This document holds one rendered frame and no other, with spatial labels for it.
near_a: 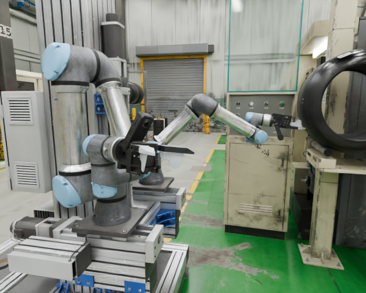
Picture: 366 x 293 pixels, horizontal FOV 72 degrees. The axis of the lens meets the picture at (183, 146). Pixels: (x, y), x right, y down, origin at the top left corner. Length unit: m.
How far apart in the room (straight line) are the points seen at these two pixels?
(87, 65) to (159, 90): 10.21
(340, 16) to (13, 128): 2.00
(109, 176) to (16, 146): 0.68
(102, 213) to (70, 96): 0.44
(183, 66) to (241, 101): 8.77
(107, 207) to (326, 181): 1.57
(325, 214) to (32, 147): 1.93
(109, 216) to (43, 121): 0.55
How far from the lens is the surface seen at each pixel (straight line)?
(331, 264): 2.32
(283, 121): 1.67
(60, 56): 0.87
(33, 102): 1.30
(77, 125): 0.90
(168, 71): 11.05
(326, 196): 2.13
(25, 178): 1.40
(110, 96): 0.93
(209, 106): 1.45
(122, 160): 0.72
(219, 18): 11.13
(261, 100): 2.24
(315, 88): 1.62
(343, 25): 2.09
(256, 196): 2.32
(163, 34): 11.38
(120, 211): 1.04
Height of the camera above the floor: 1.18
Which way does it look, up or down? 10 degrees down
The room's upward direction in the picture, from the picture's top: straight up
